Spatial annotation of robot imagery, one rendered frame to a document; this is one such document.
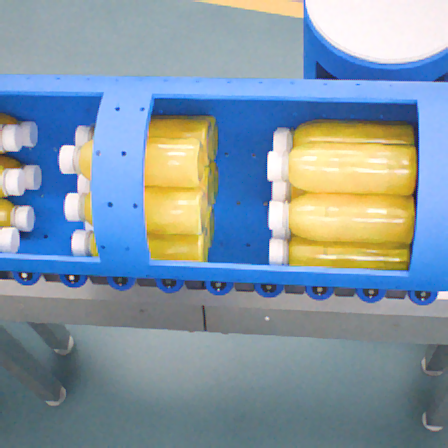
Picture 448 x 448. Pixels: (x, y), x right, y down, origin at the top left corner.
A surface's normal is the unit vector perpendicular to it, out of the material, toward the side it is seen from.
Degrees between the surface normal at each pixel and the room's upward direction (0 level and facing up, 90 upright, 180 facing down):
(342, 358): 0
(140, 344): 0
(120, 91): 24
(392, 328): 70
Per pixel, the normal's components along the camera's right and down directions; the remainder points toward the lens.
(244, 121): -0.11, 0.73
